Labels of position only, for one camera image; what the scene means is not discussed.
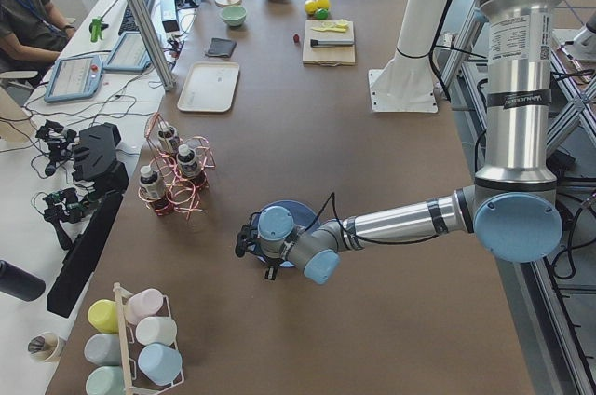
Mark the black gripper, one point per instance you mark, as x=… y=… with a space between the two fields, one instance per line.
x=270 y=271

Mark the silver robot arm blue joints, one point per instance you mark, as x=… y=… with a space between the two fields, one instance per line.
x=511 y=205

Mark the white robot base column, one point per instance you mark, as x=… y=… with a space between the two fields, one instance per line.
x=406 y=83

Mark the blue round plate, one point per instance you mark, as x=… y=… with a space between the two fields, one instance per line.
x=302 y=215

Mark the dark bottle in rack middle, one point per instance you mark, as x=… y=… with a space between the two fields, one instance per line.
x=187 y=161

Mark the dark bottle in rack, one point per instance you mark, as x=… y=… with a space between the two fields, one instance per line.
x=151 y=183
x=187 y=161
x=168 y=137

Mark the dark bottle in rack front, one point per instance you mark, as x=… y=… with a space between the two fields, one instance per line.
x=151 y=183

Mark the pink cup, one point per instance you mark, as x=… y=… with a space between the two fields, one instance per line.
x=143 y=304

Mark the dark bottle in rack back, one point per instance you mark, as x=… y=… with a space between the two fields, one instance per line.
x=168 y=137

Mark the white cup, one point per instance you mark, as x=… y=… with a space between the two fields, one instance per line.
x=154 y=329

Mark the beige rectangular tray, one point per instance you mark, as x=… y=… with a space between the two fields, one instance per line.
x=209 y=87

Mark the light blue cup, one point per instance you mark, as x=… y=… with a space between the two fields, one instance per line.
x=161 y=364

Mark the yellow cup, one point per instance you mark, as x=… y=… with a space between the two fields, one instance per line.
x=102 y=315

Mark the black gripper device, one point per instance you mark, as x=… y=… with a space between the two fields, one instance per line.
x=95 y=159

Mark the grey cup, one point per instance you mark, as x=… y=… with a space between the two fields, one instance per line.
x=103 y=350

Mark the dark grey cloth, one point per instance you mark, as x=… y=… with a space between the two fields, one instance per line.
x=221 y=48

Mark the pale green cup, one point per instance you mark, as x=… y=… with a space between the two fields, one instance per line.
x=105 y=380

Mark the wooden cutting board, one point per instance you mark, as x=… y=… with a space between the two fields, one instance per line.
x=328 y=56

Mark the green bowl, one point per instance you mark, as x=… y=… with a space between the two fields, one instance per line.
x=233 y=16

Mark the paper cup with utensils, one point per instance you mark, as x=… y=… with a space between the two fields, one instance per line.
x=46 y=347

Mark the green lime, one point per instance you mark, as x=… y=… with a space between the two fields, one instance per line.
x=321 y=14

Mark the teach pendant with red button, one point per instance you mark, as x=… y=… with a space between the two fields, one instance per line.
x=74 y=79

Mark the yellow lemon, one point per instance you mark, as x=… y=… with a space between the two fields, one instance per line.
x=310 y=7
x=323 y=4

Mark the black bottle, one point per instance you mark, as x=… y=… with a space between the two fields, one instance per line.
x=19 y=283

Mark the green spray tool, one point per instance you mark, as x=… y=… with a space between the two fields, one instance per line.
x=96 y=29

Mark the seated person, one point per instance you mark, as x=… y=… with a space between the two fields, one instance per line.
x=33 y=34

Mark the copper wire bottle rack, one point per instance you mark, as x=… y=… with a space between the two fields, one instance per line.
x=183 y=195

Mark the white wire cup rack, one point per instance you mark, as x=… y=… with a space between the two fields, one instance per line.
x=135 y=382

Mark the black handled knife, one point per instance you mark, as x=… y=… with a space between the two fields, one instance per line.
x=327 y=43

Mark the aluminium frame post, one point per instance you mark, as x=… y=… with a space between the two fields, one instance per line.
x=152 y=43

